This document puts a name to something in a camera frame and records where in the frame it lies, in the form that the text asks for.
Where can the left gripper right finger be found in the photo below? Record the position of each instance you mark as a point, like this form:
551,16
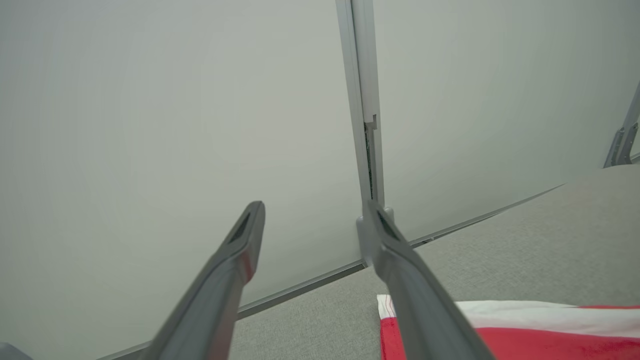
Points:
420,310

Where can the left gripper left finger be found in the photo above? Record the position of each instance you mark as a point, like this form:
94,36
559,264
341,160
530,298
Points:
215,290

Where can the red Bulls 23 jersey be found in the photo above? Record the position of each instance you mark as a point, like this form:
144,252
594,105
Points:
550,345

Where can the grey rounded partition foot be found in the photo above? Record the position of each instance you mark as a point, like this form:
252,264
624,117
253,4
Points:
389,214
359,240

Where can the grey partition base rail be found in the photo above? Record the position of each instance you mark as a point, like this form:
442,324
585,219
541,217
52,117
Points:
475,217
300,289

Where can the grey partition joint post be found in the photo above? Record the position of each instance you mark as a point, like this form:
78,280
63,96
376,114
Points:
357,75

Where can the grey metal partition frame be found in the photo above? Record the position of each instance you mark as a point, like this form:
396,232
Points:
622,140

